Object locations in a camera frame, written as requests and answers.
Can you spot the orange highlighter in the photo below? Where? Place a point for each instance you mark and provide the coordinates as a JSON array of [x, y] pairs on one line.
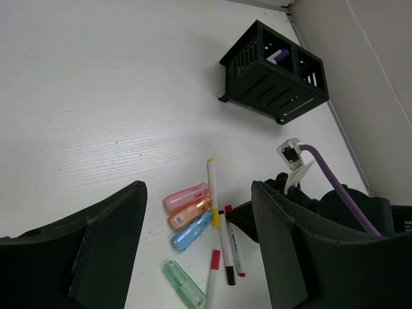
[[182, 217]]

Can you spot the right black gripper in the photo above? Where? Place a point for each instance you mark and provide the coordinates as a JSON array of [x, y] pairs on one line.
[[330, 206]]

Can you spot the aluminium rail right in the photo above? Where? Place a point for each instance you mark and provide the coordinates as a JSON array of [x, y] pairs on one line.
[[332, 111]]

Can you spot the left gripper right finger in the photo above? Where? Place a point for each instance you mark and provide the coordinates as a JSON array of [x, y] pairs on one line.
[[312, 262]]

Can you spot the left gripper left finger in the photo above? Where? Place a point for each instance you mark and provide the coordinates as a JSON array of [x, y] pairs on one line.
[[84, 260]]

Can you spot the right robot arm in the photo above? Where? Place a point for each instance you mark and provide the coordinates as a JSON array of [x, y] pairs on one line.
[[401, 217]]

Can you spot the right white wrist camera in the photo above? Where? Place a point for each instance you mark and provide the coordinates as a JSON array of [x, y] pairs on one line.
[[297, 161]]

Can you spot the red capped marker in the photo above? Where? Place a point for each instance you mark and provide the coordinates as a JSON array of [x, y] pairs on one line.
[[236, 248]]

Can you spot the long red marker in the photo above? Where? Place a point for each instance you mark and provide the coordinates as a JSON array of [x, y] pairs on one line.
[[213, 279]]

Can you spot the black slatted pen holder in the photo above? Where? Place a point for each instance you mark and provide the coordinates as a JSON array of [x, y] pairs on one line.
[[283, 91]]

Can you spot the pink highlighter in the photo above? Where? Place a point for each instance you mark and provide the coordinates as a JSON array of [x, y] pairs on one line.
[[177, 200]]

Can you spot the blue highlighter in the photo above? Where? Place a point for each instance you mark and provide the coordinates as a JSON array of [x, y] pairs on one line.
[[183, 239]]

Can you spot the green highlighter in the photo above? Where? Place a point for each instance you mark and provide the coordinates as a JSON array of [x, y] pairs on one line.
[[186, 288]]

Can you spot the black capped marker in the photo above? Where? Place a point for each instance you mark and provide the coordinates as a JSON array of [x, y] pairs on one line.
[[227, 253]]

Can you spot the purple capped marker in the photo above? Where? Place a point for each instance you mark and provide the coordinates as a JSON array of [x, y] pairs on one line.
[[282, 56]]

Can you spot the blue capped marker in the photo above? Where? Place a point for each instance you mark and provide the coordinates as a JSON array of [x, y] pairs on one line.
[[272, 58]]

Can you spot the yellow capped marker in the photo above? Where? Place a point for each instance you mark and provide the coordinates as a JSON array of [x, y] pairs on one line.
[[213, 192]]

